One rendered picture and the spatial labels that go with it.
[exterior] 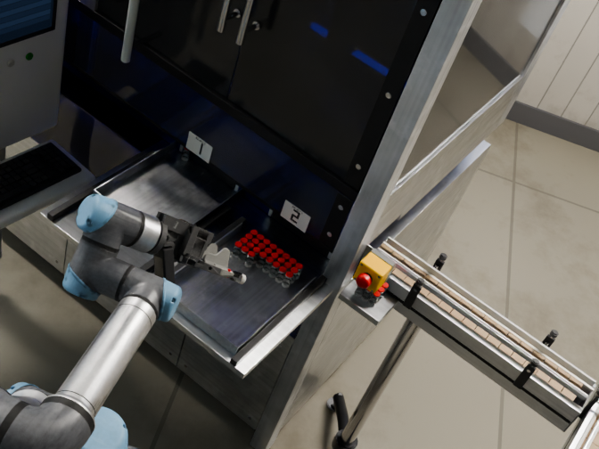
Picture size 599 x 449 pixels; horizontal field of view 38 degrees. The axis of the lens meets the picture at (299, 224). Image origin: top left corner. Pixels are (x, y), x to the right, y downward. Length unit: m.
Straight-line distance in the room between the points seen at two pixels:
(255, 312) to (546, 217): 2.48
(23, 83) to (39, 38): 0.14
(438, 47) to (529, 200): 2.69
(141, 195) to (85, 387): 1.05
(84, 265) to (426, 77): 0.82
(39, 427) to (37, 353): 1.75
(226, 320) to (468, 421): 1.46
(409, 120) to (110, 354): 0.87
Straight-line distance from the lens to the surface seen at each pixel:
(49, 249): 3.25
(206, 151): 2.41
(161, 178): 2.51
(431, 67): 1.90
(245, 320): 2.22
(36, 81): 2.56
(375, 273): 2.24
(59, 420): 1.44
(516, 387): 2.40
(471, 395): 3.51
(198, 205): 2.46
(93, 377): 1.51
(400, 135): 2.01
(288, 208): 2.31
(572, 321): 4.03
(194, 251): 1.78
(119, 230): 1.68
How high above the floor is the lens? 2.58
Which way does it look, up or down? 43 degrees down
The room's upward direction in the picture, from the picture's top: 21 degrees clockwise
